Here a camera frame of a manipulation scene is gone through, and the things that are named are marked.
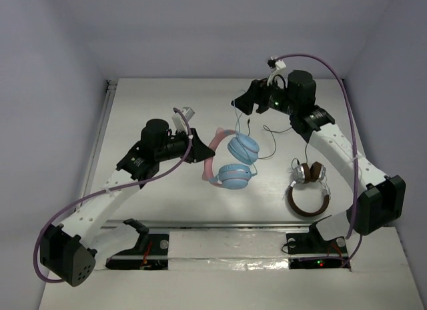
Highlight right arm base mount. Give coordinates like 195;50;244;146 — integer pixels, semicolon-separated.
281;219;351;269

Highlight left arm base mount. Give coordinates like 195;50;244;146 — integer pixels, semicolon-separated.
105;219;169;271

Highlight white foam front board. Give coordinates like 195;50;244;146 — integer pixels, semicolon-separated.
40;227;423;309

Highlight light blue headphone cable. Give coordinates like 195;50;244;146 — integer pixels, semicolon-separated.
232;100;260;177

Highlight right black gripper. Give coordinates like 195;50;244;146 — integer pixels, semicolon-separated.
230;74;297;116

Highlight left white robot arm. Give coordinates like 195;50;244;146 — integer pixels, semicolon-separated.
33;119;215;287

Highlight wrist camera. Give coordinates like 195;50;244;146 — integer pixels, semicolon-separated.
171;107;195;133
267;57;287;85

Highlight pink blue cat-ear headphones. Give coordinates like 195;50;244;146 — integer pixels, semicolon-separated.
201;127;260;191

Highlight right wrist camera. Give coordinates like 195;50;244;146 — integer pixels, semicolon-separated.
267;57;287;85

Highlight brown silver headphones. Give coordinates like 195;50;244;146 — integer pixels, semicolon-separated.
286;160;331;218

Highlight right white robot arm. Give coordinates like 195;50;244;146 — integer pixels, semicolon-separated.
231;70;406;236

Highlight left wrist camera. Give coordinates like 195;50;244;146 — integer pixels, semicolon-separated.
171;107;195;133

